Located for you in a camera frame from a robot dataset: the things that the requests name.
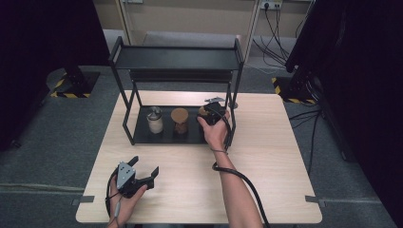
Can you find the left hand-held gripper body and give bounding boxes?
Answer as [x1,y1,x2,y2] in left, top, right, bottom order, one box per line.
[115,161,156,200]

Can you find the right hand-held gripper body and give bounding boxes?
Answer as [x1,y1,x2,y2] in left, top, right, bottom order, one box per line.
[201,96,227,125]

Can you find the dark-filled jar with wooden lid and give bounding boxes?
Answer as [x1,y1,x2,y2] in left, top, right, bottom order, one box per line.
[170,107,190,136]

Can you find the glass jar with silver lid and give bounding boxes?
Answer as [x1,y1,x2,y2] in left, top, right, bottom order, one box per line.
[145,105,164,135]

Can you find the black metal two-tier shelf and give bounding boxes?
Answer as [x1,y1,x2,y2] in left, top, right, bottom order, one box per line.
[108,35,245,147]

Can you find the person's right hand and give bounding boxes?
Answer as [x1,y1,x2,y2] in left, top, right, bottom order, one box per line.
[196,110,232,152]

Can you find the person's left hand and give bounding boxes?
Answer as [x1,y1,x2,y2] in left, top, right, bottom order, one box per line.
[107,184,149,228]

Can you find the grey tape piece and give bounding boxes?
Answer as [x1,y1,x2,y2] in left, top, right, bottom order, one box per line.
[304,195,327,208]
[70,195,95,207]

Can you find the black stand base hazard stripes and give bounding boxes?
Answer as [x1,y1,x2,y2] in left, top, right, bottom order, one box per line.
[50,65,101,99]
[271,74,318,105]

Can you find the black curtain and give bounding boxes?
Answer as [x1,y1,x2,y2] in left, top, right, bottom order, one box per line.
[284,0,403,228]
[0,0,110,152]

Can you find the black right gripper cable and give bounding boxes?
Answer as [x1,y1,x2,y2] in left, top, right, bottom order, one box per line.
[204,104,271,228]

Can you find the black cables at wall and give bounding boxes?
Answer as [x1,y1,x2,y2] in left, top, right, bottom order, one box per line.
[252,2,315,69]

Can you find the black cables on floor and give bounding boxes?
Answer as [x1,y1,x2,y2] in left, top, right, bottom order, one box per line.
[288,108,323,177]

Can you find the white wall socket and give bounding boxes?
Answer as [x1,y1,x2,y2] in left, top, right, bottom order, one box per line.
[259,0,283,10]

